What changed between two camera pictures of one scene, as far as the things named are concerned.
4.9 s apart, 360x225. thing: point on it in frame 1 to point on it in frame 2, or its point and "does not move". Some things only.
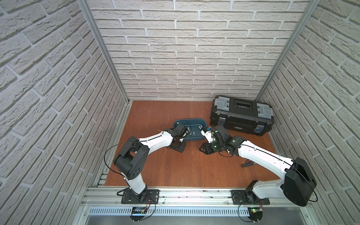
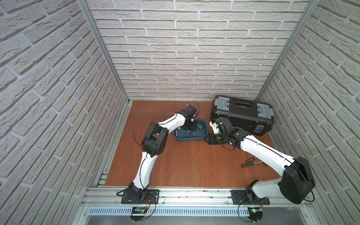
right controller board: (255, 213) does not move
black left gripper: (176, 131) to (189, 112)
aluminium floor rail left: (101, 178) does not move
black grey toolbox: (243, 114) does not move
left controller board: (138, 210) does not move
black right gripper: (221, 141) to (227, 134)
